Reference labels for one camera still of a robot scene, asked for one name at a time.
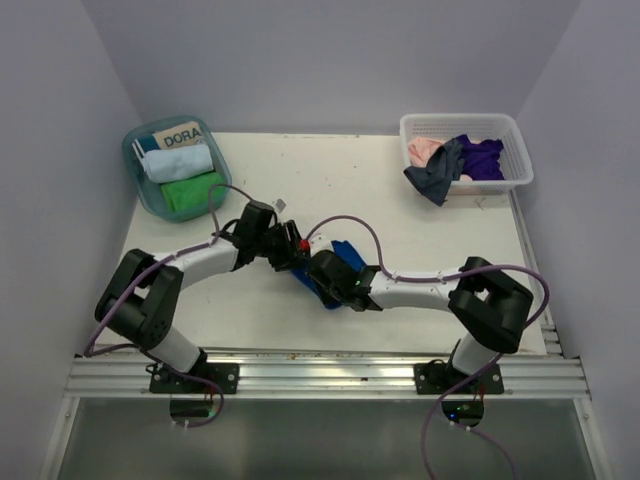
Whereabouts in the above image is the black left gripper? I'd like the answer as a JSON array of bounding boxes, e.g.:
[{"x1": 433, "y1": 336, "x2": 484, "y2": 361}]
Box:
[{"x1": 254, "y1": 220, "x2": 310, "y2": 271}]

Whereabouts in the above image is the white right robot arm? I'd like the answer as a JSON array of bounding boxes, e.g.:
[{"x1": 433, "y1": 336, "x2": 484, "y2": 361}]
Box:
[{"x1": 307, "y1": 250, "x2": 533, "y2": 393}]

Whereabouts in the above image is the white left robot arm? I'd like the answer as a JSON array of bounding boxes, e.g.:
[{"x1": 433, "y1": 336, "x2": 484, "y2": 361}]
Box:
[{"x1": 95, "y1": 201, "x2": 310, "y2": 393}]

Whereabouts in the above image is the green rolled towel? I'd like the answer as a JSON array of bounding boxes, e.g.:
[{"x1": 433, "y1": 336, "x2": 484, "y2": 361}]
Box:
[{"x1": 160, "y1": 172, "x2": 224, "y2": 213}]

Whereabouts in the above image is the teal plastic bin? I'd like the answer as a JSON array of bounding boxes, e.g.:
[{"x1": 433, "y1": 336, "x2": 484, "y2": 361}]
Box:
[{"x1": 122, "y1": 115, "x2": 232, "y2": 223}]

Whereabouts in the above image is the light blue rolled towel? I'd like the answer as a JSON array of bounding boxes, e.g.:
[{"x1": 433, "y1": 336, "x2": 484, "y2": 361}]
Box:
[{"x1": 140, "y1": 144, "x2": 214, "y2": 184}]

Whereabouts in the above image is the beige DORA towel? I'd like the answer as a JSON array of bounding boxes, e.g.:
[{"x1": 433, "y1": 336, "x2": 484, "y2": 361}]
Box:
[{"x1": 152, "y1": 120, "x2": 206, "y2": 149}]

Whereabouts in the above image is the dark grey towel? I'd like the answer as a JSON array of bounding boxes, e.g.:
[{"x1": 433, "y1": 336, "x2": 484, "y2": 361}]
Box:
[{"x1": 403, "y1": 139, "x2": 464, "y2": 206}]

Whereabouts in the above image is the teal white striped towel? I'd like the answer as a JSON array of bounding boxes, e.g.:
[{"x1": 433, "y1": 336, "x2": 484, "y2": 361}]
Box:
[{"x1": 132, "y1": 135, "x2": 160, "y2": 161}]

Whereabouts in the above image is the pink towel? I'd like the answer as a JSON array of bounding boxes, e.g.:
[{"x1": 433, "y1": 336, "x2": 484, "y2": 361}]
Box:
[{"x1": 407, "y1": 137, "x2": 443, "y2": 168}]

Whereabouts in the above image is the purple towel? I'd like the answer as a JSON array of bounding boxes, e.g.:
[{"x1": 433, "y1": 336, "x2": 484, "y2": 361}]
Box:
[{"x1": 455, "y1": 135, "x2": 505, "y2": 181}]

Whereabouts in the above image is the white plastic basket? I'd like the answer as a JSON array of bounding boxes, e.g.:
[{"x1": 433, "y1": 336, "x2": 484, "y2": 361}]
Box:
[{"x1": 399, "y1": 113, "x2": 534, "y2": 195}]

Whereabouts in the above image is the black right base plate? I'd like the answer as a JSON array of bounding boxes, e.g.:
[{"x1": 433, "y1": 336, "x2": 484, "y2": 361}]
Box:
[{"x1": 413, "y1": 359, "x2": 505, "y2": 395}]

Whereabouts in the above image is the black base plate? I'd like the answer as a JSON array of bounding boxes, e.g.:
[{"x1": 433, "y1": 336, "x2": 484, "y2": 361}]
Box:
[
  {"x1": 145, "y1": 363, "x2": 240, "y2": 395},
  {"x1": 413, "y1": 359, "x2": 505, "y2": 395}
]

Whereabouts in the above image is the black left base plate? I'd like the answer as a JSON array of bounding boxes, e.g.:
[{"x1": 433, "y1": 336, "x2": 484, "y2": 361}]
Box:
[{"x1": 145, "y1": 363, "x2": 240, "y2": 395}]

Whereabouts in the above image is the aluminium mounting rail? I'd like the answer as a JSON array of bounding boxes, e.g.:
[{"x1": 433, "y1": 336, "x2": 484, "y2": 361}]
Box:
[{"x1": 64, "y1": 351, "x2": 590, "y2": 400}]

